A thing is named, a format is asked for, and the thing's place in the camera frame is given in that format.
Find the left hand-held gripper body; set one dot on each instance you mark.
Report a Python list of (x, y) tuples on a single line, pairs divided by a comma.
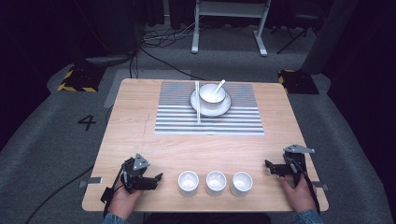
[(137, 179)]

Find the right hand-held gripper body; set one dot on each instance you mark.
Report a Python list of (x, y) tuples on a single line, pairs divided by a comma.
[(297, 161)]

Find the person's left hand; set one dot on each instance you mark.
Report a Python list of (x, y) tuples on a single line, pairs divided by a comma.
[(123, 202)]

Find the person's right hand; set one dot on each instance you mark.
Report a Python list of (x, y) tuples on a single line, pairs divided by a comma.
[(300, 197)]

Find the white cup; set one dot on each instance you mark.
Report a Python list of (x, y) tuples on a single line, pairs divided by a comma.
[(188, 183), (216, 183), (242, 184)]

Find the grey striped placemat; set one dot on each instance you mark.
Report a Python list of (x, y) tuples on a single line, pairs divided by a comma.
[(174, 121)]

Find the white plate with dark rim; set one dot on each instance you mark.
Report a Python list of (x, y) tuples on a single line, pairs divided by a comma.
[(222, 109)]

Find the black yellow striped floor base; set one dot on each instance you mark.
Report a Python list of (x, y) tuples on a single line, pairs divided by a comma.
[(82, 79), (299, 82)]

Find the white chopstick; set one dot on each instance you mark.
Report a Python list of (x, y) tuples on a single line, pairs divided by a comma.
[(196, 102)]

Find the white bowl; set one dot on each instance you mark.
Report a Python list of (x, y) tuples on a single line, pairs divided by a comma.
[(210, 98)]

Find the white ceramic spoon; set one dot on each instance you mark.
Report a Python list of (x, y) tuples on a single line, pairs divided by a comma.
[(220, 84)]

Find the black tripod legs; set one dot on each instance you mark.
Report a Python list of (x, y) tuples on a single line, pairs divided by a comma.
[(295, 35)]

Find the grey column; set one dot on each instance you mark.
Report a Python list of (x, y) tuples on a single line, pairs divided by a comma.
[(327, 37)]

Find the metal table bracket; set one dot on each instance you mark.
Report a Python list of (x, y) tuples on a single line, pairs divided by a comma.
[(322, 186), (91, 181)]

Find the white metal stand frame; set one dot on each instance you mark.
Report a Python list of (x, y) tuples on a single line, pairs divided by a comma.
[(230, 9)]

